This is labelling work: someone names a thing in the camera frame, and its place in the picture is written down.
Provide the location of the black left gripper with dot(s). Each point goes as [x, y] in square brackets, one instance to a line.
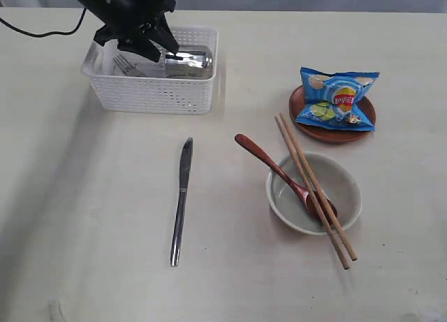
[137, 25]

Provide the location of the silver table knife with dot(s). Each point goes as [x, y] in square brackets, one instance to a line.
[184, 172]

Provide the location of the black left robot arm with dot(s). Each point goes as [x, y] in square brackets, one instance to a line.
[138, 26]

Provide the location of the red-brown wooden spoon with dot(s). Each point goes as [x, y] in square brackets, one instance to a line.
[300, 191]

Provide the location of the wooden chopstick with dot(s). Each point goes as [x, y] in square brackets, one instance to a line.
[315, 203]
[318, 191]

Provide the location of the silver metal fork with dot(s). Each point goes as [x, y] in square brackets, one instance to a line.
[126, 67]

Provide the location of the brown wooden plate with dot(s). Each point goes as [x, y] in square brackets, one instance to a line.
[297, 103]

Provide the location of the white perforated plastic basket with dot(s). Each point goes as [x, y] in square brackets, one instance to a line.
[156, 93]

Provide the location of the blue chips bag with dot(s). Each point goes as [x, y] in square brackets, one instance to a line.
[331, 99]

